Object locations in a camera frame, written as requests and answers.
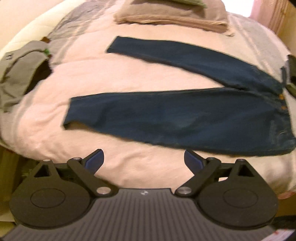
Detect dark blue denim jeans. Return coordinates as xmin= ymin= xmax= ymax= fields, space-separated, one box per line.
xmin=63 ymin=37 xmax=295 ymax=156

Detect grey cloth garment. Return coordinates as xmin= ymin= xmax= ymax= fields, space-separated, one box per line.
xmin=1 ymin=41 xmax=51 ymax=113

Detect folded dark green garment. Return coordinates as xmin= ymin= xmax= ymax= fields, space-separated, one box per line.
xmin=281 ymin=54 xmax=296 ymax=98

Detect white quilted bolster cushion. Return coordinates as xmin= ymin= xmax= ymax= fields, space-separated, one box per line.
xmin=1 ymin=0 xmax=85 ymax=58

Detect folded beige blanket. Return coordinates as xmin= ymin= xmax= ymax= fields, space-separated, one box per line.
xmin=114 ymin=1 xmax=234 ymax=37

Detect green knit pillow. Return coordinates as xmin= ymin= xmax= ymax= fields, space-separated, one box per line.
xmin=171 ymin=0 xmax=207 ymax=8

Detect pink curtain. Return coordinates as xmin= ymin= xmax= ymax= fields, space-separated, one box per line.
xmin=249 ymin=0 xmax=293 ymax=32

